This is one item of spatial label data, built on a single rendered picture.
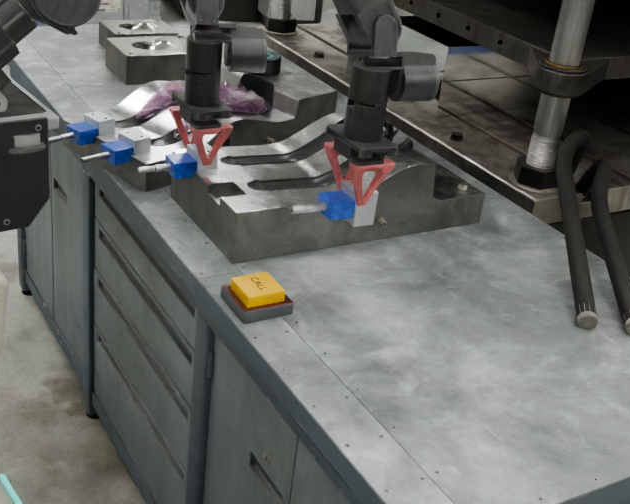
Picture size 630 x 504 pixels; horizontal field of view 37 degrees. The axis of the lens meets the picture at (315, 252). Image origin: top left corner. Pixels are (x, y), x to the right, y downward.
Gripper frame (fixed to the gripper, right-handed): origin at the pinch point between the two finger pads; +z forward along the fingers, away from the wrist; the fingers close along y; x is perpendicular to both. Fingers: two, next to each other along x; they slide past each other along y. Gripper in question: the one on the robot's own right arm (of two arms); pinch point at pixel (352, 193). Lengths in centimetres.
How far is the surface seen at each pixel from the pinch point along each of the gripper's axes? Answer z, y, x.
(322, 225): 10.5, 10.2, -2.1
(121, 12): 62, 353, -86
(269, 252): 14.1, 10.2, 7.2
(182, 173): 6.7, 27.1, 15.8
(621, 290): 10.7, -22.1, -38.0
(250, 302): 12.7, -5.4, 18.3
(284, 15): 9, 138, -62
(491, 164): 15, 36, -60
